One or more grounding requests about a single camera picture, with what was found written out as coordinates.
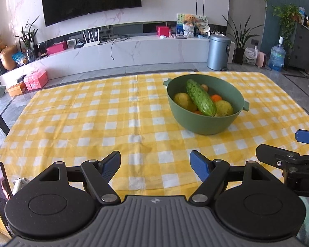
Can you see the orange cardboard box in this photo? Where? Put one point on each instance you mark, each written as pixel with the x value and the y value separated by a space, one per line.
pixel 16 89

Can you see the orange round vase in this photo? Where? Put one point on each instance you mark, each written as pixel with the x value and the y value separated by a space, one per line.
pixel 8 58

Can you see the brown pear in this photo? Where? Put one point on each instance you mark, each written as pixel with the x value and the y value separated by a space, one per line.
pixel 181 100

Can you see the long-leaf potted plant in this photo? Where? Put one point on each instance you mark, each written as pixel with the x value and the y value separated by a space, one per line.
pixel 239 56

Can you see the white round fan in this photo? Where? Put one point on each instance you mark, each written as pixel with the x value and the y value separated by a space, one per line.
pixel 203 27

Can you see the green cucumber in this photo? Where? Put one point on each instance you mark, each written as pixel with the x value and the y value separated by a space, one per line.
pixel 200 99

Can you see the trailing green plant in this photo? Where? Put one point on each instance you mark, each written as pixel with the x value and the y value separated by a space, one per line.
pixel 287 15

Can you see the blue snack bag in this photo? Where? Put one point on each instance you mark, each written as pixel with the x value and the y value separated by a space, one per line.
pixel 20 58

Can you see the pink storage box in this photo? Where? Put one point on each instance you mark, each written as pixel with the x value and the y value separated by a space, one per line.
pixel 37 79

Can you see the yellow checked tablecloth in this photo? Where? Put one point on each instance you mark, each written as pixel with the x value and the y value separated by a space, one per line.
pixel 92 123

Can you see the small pink appliance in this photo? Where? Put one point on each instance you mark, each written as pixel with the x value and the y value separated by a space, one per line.
pixel 260 59

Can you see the green colander bowl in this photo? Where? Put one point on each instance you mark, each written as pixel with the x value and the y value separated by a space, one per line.
pixel 208 123

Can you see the grey-blue pedal trash can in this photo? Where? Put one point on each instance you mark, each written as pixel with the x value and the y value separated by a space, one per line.
pixel 217 54

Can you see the white phone stand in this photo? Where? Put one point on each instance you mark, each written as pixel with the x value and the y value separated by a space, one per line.
pixel 19 184

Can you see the orange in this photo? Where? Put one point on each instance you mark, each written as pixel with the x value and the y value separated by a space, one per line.
pixel 216 97
pixel 197 112

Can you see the white marble television cabinet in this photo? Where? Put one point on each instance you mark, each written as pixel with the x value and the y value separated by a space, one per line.
pixel 144 51

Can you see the flat pink box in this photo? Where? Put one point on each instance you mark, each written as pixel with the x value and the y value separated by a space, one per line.
pixel 56 49

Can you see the longan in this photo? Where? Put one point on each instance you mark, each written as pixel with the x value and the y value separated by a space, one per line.
pixel 205 87

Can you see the red box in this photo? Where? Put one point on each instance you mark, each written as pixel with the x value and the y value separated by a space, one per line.
pixel 162 30

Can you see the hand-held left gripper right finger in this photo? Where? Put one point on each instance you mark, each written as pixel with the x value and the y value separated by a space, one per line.
pixel 199 166

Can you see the yellow-green pear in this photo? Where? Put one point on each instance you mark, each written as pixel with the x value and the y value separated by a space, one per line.
pixel 225 108

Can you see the plant in glass vase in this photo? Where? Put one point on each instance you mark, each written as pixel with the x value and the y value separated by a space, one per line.
pixel 29 43

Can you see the small black box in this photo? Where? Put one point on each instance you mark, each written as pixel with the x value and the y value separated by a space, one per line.
pixel 79 46

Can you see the smartphone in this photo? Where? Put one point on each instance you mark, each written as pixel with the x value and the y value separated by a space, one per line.
pixel 0 193

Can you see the small white device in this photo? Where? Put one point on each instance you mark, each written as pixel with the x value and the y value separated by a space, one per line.
pixel 71 43

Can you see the colourful picture board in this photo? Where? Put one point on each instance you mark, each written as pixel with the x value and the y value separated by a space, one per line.
pixel 179 22

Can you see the white plastic bag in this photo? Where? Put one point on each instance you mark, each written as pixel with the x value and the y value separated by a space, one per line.
pixel 249 56

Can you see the dark grey cabinet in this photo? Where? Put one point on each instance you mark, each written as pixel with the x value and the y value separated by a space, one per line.
pixel 303 49

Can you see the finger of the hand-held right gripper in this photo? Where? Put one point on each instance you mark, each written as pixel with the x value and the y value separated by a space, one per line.
pixel 273 155
pixel 307 136

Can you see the white router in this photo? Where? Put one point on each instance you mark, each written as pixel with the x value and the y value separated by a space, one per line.
pixel 91 44

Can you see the blue water jug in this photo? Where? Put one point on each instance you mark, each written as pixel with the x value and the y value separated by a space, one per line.
pixel 276 58

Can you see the black wall television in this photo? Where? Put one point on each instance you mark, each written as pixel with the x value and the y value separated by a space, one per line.
pixel 90 0

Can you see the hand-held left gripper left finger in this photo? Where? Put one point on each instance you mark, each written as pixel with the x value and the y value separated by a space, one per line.
pixel 110 166

